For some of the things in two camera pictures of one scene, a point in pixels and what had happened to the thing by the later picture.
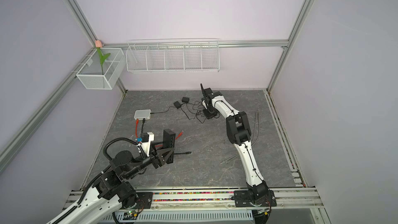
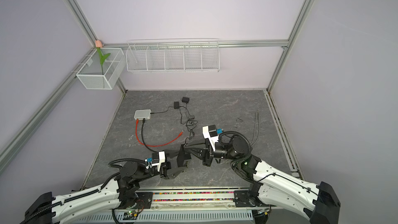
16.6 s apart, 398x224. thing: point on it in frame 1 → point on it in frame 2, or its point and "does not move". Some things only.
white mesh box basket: [91, 74] does not move
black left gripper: [161, 161] → [167, 172]
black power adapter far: [185, 99] does not move
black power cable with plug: [163, 111] does not move
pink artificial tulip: [98, 44] does not move
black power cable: [193, 118] → [187, 116]
